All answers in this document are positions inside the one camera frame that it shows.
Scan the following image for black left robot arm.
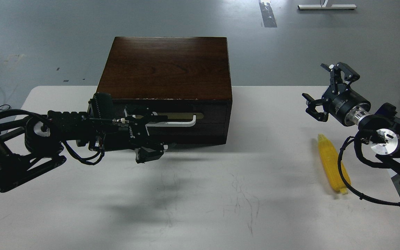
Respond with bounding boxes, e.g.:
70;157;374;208
0;109;168;193

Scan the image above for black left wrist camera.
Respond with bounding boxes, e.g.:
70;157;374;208
87;92;115;120

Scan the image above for grey floor tape strip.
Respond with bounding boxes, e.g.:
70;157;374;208
258;0;277;27

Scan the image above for wooden drawer with white handle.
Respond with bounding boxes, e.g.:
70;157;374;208
114;100;227;124

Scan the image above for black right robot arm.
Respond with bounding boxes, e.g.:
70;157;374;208
302;62;400;207

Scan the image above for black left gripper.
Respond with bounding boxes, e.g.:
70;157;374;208
100;105;175;164

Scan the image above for dark wooden drawer cabinet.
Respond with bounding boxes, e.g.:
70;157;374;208
97;37;232;144

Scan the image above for white table leg base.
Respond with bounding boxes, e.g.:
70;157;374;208
297;0;357;10

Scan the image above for yellow corn cob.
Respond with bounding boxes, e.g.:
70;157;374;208
317;133;349;195

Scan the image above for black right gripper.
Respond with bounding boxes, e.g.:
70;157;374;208
302;62;371;126

